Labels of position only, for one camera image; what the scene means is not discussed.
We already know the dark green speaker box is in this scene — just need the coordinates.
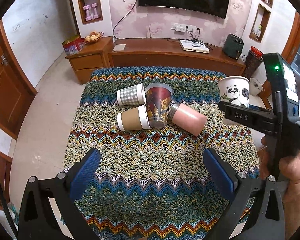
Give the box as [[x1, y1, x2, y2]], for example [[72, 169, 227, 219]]
[[222, 34, 244, 60]]

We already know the white wall power strip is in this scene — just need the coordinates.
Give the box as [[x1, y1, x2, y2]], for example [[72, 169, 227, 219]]
[[170, 23, 197, 32]]

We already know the pink thermos bottle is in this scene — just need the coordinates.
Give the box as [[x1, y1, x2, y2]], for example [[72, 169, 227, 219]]
[[168, 102, 207, 137]]

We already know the white panda paper cup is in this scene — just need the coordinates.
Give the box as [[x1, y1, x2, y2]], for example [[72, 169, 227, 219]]
[[218, 76, 249, 107]]

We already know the fruit basket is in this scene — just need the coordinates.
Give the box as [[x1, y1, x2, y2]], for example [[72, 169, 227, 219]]
[[84, 31, 104, 44]]

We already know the long wooden TV cabinet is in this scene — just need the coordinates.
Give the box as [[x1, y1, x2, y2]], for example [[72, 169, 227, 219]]
[[108, 38, 246, 76]]

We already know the white set-top box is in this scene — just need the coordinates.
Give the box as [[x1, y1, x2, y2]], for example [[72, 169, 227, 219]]
[[179, 40, 210, 54]]

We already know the colourful zigzag knitted cloth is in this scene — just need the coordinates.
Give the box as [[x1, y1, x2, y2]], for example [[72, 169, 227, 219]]
[[64, 67, 259, 239]]

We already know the small wooden drawer cabinet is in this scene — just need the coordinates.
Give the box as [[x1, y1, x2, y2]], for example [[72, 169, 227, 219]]
[[65, 36, 114, 85]]

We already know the brown wooden door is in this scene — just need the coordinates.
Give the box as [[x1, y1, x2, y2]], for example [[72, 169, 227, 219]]
[[0, 21, 37, 139]]

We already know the pink dumbbell pair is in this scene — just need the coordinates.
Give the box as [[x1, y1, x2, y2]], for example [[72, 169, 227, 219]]
[[83, 3, 100, 22]]

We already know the dark bin with red lid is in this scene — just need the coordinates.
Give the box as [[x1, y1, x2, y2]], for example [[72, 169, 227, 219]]
[[242, 46, 263, 79]]

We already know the brown sleeve paper cup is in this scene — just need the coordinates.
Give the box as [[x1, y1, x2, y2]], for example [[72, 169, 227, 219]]
[[117, 105, 151, 131]]

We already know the red tin box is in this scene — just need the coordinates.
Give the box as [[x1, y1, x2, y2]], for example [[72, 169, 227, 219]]
[[62, 35, 85, 56]]

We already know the white checked paper cup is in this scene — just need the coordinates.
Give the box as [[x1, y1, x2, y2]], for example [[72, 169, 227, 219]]
[[116, 83, 146, 106]]

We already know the red patterned plastic cup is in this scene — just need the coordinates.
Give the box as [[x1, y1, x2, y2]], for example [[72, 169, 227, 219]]
[[146, 82, 174, 128]]

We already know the person's right hand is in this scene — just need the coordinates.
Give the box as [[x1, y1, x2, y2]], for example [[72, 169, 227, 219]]
[[257, 135, 300, 240]]

